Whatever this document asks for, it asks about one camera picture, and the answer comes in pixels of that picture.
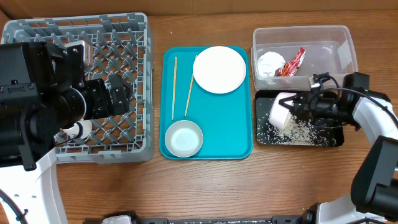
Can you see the white plastic cup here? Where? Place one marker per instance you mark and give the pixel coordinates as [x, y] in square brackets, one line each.
[79, 130]

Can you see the clear plastic bin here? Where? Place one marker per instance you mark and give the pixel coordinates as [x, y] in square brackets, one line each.
[327, 49]

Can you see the grey dishwasher rack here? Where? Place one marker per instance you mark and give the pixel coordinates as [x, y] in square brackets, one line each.
[122, 45]

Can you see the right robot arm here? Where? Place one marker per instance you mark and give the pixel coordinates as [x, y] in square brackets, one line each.
[373, 196]

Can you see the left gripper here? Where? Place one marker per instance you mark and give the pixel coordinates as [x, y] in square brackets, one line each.
[96, 90]

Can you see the rice grains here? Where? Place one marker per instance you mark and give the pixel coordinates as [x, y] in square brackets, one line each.
[297, 133]

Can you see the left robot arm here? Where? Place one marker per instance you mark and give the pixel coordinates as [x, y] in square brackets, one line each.
[44, 91]

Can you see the grey bowl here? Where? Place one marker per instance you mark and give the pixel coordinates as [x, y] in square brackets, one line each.
[183, 138]

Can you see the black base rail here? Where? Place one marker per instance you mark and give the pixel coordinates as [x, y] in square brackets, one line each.
[214, 221]

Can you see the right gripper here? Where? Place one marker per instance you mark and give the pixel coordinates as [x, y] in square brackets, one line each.
[300, 106]

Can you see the teal plastic tray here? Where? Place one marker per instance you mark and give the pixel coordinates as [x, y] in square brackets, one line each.
[225, 119]

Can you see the red snack wrapper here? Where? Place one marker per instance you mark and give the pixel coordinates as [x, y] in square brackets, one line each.
[290, 68]

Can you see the black tray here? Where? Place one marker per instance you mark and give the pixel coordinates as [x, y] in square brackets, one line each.
[265, 98]

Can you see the large white plate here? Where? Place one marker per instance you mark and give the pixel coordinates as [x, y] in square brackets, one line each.
[219, 69]

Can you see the small white plate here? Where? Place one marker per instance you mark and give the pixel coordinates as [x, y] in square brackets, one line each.
[279, 114]

